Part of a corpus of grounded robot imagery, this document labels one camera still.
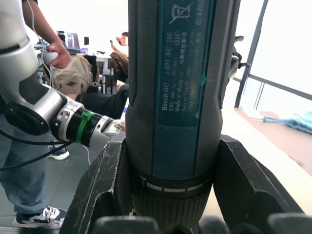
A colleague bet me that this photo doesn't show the thin white cable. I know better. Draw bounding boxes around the thin white cable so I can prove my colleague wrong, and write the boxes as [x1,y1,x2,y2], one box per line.
[25,0,55,88]

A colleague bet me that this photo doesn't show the seated person with phone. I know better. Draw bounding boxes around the seated person with phone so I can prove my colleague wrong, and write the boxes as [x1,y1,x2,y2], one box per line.
[108,31,129,83]

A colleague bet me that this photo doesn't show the person's black trouser leg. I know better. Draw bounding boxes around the person's black trouser leg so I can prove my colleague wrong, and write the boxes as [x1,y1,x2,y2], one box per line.
[74,84,129,120]

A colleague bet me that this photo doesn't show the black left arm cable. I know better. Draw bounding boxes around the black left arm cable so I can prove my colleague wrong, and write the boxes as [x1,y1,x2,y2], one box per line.
[0,128,75,172]

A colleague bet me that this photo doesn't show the dark blue electric screwdriver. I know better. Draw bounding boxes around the dark blue electric screwdriver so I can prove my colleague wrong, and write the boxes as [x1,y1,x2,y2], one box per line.
[124,0,241,234]

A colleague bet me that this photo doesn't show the white hand controller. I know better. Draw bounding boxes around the white hand controller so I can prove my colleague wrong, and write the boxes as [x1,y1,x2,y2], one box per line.
[42,50,59,65]

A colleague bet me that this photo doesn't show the blue jeans of standing person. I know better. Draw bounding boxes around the blue jeans of standing person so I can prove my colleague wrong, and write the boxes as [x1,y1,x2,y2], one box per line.
[0,126,58,215]

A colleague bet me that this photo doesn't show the black office chair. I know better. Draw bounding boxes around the black office chair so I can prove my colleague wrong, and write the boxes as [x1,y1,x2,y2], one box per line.
[84,55,100,94]

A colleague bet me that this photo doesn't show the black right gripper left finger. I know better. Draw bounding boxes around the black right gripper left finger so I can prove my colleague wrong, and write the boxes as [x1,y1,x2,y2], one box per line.
[59,133,134,234]

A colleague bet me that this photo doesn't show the open laptop screen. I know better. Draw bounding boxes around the open laptop screen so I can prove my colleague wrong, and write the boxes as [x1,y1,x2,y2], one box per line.
[66,32,81,50]

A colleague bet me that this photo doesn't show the beige backpack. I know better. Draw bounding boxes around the beige backpack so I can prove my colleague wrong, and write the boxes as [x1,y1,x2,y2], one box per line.
[49,55,98,95]

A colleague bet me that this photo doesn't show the light blue knitted cloth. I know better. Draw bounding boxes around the light blue knitted cloth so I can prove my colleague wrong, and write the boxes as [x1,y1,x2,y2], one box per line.
[262,114,312,135]

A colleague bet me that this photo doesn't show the white and blue sneaker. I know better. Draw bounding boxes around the white and blue sneaker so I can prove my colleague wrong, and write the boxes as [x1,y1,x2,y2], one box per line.
[47,145,70,161]
[12,206,68,230]

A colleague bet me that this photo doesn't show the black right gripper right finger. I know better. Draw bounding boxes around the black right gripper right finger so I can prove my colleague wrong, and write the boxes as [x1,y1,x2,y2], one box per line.
[213,134,305,229]

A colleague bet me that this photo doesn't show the black metal railing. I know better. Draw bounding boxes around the black metal railing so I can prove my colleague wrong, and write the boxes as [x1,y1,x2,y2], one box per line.
[233,0,312,111]

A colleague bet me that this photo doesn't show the standing person's bare hand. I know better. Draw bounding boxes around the standing person's bare hand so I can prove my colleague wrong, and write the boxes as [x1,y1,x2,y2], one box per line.
[46,40,72,69]

